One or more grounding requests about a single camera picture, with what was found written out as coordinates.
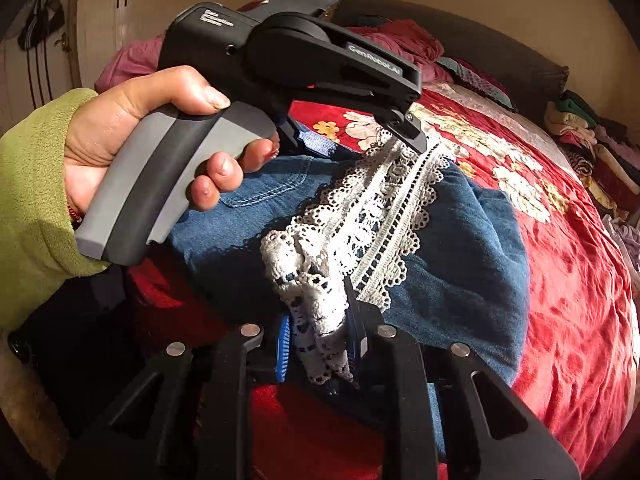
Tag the dark grey headboard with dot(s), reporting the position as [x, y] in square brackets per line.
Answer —
[475, 45]

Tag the blue denim pants lace trim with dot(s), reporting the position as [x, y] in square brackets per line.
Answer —
[450, 240]

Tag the pink quilt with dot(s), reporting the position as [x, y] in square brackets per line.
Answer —
[400, 35]

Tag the person's left forearm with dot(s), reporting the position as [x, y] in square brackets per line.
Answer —
[30, 200]

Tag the cream wardrobe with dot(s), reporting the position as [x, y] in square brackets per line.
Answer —
[140, 10]

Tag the red floral blanket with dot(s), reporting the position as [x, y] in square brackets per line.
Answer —
[550, 260]

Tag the stack of folded clothes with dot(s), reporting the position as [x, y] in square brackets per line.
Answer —
[600, 160]

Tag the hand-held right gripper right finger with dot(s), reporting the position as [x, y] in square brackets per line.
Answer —
[359, 345]

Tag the dark hanging bag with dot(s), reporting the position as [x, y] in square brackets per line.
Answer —
[42, 15]

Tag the beige fuzzy cloth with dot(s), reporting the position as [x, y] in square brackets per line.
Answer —
[25, 400]

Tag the dark patterned pillow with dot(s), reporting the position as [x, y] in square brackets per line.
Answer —
[475, 80]

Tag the plastic bag of clothes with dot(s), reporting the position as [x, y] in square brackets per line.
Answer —
[627, 240]

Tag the person's left hand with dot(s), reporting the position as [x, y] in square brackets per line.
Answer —
[110, 120]

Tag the dark cloth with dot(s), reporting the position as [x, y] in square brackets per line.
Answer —
[75, 340]

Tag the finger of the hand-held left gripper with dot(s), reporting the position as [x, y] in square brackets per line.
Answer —
[315, 141]
[407, 132]

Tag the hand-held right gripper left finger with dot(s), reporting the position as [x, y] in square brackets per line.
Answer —
[282, 355]

